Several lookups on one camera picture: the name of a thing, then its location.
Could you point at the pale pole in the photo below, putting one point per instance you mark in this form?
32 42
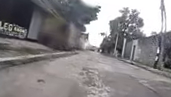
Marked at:
123 47
115 44

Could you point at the leafy trees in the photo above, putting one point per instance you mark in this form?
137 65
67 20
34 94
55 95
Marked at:
76 9

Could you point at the tall trees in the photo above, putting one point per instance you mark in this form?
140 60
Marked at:
128 25

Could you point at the grey concrete road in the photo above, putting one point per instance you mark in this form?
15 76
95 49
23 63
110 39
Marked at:
116 90

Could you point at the concrete kerb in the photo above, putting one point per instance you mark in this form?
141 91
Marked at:
13 60

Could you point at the raised grey pavement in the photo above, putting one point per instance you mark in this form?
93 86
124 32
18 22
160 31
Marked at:
157 71

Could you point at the leaning pole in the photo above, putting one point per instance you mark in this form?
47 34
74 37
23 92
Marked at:
161 30

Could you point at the overgrown wall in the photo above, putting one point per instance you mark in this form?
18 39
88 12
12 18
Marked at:
56 32

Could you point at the grey stone wall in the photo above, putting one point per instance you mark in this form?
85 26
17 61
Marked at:
144 49

